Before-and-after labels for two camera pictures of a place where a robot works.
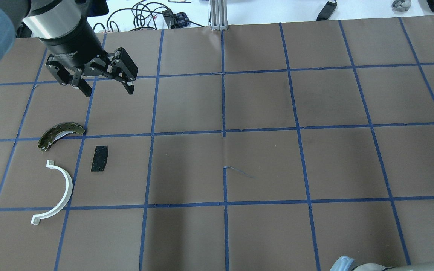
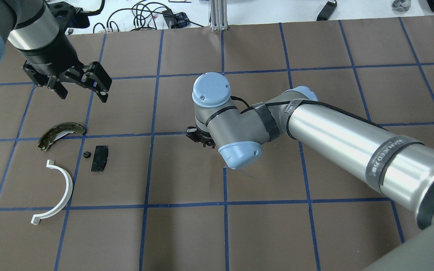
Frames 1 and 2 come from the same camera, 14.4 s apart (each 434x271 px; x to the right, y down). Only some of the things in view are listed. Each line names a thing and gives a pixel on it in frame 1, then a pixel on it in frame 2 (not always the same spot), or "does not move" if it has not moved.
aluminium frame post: x=218 y=14 does not move
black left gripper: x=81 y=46 -> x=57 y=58
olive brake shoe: x=59 y=131 does not move
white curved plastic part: x=36 y=219 does not move
